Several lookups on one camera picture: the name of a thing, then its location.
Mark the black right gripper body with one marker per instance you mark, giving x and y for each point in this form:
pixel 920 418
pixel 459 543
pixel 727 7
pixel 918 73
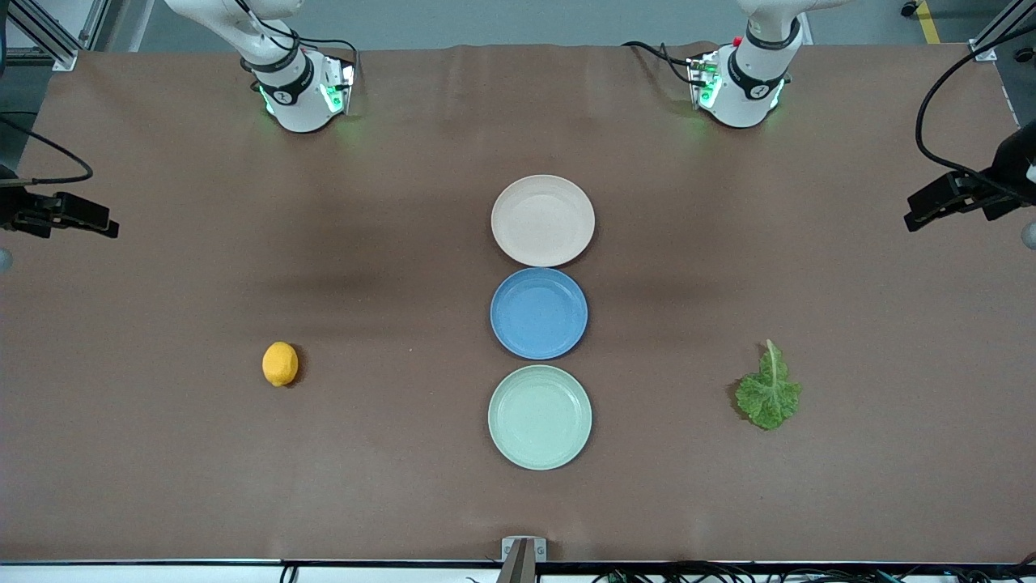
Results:
pixel 14 212

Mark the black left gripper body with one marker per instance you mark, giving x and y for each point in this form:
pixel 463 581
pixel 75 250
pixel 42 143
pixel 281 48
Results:
pixel 997 193

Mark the yellow lemon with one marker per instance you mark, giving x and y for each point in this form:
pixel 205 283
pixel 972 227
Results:
pixel 280 364

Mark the green lettuce leaf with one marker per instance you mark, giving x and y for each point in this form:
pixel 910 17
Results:
pixel 769 397

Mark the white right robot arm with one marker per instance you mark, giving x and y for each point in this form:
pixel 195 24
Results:
pixel 295 97

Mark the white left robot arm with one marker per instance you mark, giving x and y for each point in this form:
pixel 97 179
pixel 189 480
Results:
pixel 745 93

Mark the black caster wheel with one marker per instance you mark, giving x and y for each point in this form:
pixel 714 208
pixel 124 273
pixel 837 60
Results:
pixel 910 8

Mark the brown table mat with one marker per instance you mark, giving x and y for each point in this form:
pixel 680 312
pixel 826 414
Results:
pixel 243 453

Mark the pink round plate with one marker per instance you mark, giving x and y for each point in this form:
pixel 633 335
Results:
pixel 542 220

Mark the blue round plate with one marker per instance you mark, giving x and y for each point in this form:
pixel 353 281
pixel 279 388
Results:
pixel 538 313

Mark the light green round plate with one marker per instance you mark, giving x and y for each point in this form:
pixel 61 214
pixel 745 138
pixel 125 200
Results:
pixel 540 417

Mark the aluminium frame profile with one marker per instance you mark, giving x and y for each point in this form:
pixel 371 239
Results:
pixel 48 36
pixel 999 32

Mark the grey metal camera mount bracket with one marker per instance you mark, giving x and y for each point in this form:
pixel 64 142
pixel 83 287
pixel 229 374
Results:
pixel 524 555

